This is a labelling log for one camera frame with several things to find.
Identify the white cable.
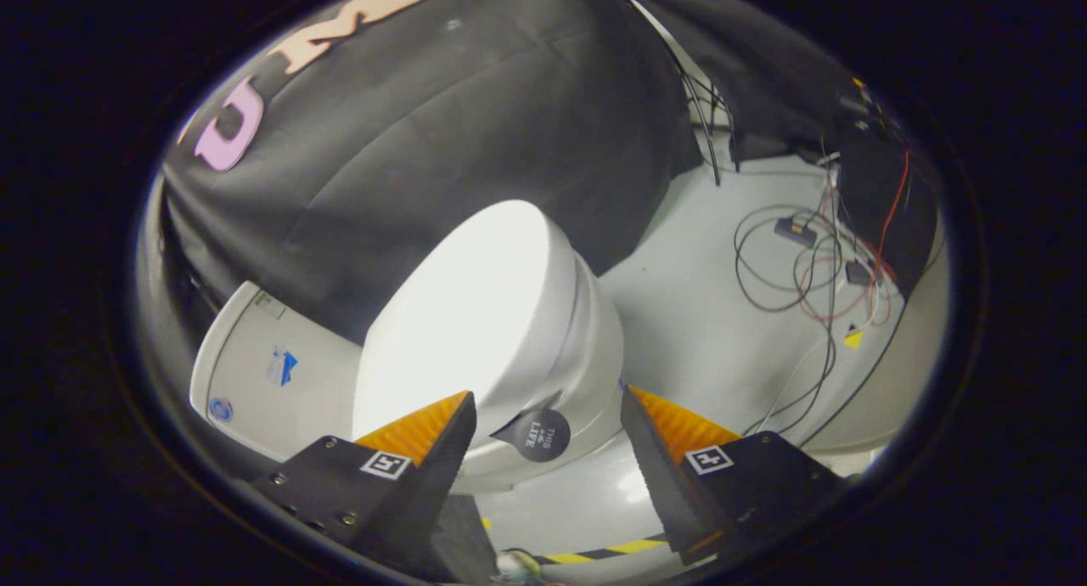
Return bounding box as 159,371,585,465
747,166,884,434

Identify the black round lid handle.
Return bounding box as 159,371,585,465
491,408,572,463

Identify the red cable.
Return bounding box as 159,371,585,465
798,149,911,324

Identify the yellow black hazard tape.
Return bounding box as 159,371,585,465
535,537,667,566

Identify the black backdrop cloth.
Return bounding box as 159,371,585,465
161,0,859,345

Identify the white toilet lid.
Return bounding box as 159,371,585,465
352,200,578,451

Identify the white toilet bowl with seat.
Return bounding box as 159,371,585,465
450,255,625,493

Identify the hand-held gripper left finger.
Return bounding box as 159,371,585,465
251,391,502,583

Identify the dark equipment with orange clip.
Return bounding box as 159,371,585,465
836,76,939,298

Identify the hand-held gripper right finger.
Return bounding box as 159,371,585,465
620,386,850,566

